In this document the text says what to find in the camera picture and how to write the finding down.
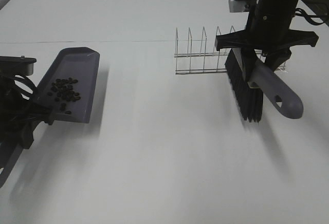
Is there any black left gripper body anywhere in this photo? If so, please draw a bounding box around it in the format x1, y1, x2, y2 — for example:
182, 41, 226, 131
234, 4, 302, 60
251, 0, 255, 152
1, 76, 54, 149

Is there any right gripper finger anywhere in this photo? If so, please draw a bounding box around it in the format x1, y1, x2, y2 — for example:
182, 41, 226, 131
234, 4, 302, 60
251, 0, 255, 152
241, 49, 257, 80
266, 49, 291, 69

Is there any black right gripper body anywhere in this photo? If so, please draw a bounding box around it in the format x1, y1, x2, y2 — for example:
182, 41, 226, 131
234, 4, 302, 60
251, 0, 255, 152
214, 11, 319, 52

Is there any grey hand brush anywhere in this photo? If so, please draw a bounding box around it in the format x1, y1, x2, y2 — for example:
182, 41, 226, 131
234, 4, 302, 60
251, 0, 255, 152
225, 48, 304, 122

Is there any pile of coffee beans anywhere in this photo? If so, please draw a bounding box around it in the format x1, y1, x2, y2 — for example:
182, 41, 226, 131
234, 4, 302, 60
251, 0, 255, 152
46, 77, 81, 115

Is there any grey plastic dustpan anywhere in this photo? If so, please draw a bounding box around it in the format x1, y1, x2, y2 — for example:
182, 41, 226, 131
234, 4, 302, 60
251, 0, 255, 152
1, 47, 100, 185

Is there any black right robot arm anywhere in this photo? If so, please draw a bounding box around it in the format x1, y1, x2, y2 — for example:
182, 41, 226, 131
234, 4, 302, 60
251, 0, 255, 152
215, 0, 319, 83

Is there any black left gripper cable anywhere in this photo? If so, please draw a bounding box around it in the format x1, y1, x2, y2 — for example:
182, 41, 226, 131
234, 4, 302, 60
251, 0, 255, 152
12, 76, 38, 101

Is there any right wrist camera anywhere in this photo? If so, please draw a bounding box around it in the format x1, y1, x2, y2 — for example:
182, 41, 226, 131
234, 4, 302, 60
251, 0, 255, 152
228, 0, 258, 13

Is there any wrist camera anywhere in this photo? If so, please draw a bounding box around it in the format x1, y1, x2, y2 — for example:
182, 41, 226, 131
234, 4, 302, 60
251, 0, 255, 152
228, 0, 258, 13
1, 56, 36, 76

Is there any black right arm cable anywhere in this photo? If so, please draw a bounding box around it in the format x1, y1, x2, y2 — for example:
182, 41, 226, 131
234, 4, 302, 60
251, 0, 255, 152
293, 7, 329, 27

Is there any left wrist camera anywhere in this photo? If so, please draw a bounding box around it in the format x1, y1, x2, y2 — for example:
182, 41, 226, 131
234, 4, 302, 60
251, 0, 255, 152
1, 56, 36, 76

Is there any metal wire rack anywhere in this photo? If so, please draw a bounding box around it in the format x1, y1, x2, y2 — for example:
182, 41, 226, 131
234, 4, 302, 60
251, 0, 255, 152
174, 26, 287, 76

